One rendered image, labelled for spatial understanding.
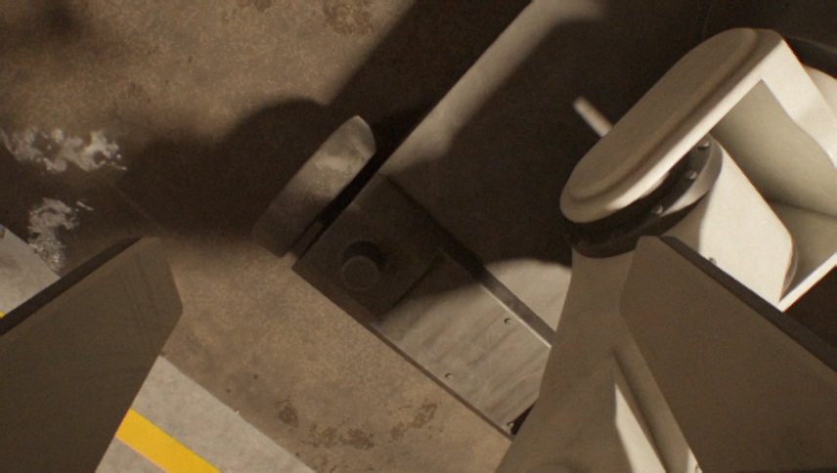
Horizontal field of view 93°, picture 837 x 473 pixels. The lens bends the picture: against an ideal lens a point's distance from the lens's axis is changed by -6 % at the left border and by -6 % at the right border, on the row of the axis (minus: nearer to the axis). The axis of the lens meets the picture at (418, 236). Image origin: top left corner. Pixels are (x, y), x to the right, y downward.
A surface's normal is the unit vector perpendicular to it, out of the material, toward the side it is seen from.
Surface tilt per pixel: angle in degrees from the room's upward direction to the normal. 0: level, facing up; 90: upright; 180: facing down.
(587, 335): 90
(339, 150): 43
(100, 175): 0
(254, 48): 0
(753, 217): 35
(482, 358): 0
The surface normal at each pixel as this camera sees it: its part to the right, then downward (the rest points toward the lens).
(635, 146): -0.73, -0.65
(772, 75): 0.03, 0.28
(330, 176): 0.33, -0.02
